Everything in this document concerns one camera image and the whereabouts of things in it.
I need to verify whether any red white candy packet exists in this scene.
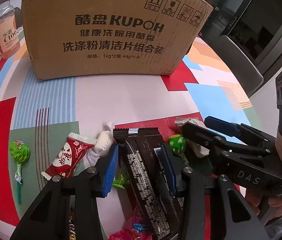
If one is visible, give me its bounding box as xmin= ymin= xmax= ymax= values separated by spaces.
xmin=41 ymin=132 xmax=97 ymax=180

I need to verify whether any light green candy packet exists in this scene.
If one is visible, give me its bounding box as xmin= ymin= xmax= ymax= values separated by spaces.
xmin=112 ymin=168 xmax=131 ymax=189

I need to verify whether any white candy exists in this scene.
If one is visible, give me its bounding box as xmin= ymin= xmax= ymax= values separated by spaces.
xmin=83 ymin=122 xmax=114 ymax=168

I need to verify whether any dark green snack packet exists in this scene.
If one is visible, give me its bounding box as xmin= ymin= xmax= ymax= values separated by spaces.
xmin=184 ymin=152 xmax=213 ymax=177

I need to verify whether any green lollipop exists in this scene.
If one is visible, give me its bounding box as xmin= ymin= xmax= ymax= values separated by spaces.
xmin=9 ymin=140 xmax=31 ymax=205
xmin=168 ymin=134 xmax=188 ymax=164

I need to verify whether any red foil candy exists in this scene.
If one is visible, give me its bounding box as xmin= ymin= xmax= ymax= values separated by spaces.
xmin=69 ymin=207 xmax=76 ymax=240

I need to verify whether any glass door cabinet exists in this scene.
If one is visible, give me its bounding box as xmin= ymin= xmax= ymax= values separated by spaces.
xmin=200 ymin=0 xmax=282 ymax=79

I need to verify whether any right hand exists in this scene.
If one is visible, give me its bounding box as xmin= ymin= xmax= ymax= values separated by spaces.
xmin=245 ymin=189 xmax=282 ymax=220

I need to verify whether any grey chair right near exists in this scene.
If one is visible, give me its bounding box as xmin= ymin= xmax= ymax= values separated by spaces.
xmin=199 ymin=33 xmax=264 ymax=98

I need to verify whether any black cookie packet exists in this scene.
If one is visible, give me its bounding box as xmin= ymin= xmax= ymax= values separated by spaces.
xmin=113 ymin=127 xmax=184 ymax=239

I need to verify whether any brown cardboard box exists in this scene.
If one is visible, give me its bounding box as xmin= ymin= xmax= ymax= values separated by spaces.
xmin=21 ymin=0 xmax=213 ymax=80

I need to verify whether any pink drink bottle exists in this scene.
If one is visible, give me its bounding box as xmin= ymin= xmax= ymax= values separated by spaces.
xmin=0 ymin=0 xmax=20 ymax=59

